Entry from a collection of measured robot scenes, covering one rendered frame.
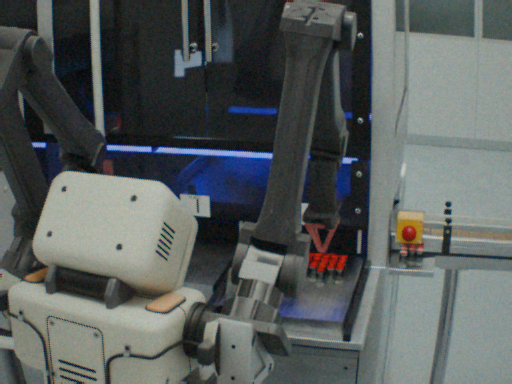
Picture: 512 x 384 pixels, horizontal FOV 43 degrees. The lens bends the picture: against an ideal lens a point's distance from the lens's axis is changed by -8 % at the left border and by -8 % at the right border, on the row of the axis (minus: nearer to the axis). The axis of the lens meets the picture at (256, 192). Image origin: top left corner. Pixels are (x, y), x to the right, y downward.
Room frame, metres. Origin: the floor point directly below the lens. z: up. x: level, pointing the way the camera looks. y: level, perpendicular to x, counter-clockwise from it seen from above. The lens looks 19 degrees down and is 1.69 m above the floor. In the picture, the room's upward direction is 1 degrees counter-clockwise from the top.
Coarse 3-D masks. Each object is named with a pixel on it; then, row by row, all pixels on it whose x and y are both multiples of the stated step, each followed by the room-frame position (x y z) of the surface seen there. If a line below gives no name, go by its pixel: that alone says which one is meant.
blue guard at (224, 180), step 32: (128, 160) 1.87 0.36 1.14; (160, 160) 1.84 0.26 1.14; (192, 160) 1.81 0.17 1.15; (224, 160) 1.79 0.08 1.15; (256, 160) 1.77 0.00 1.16; (352, 160) 1.70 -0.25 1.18; (192, 192) 1.82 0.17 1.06; (224, 192) 1.79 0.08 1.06; (256, 192) 1.77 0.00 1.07; (352, 192) 1.70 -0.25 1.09; (352, 224) 1.70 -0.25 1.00
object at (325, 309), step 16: (352, 272) 1.65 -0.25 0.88; (304, 288) 1.57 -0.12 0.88; (320, 288) 1.57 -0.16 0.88; (336, 288) 1.56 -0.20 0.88; (352, 288) 1.49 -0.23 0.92; (288, 304) 1.49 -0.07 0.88; (304, 304) 1.48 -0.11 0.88; (320, 304) 1.48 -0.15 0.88; (336, 304) 1.48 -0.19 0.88; (288, 320) 1.37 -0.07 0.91; (304, 320) 1.36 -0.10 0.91; (320, 320) 1.35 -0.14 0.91; (336, 320) 1.40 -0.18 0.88
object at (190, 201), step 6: (180, 198) 1.82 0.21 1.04; (186, 198) 1.82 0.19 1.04; (192, 198) 1.81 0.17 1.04; (198, 198) 1.81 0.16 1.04; (204, 198) 1.80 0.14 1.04; (186, 204) 1.82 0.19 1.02; (192, 204) 1.81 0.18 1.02; (198, 204) 1.81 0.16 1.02; (204, 204) 1.80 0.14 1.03; (192, 210) 1.81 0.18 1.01; (204, 210) 1.80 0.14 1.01
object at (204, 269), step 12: (192, 252) 1.80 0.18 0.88; (204, 252) 1.80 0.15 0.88; (216, 252) 1.80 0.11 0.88; (228, 252) 1.80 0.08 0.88; (192, 264) 1.72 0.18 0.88; (204, 264) 1.72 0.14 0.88; (216, 264) 1.72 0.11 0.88; (228, 264) 1.66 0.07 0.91; (192, 276) 1.65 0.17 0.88; (204, 276) 1.65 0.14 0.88; (216, 276) 1.65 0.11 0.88; (192, 288) 1.54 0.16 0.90; (204, 288) 1.53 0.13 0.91; (216, 288) 1.56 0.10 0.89
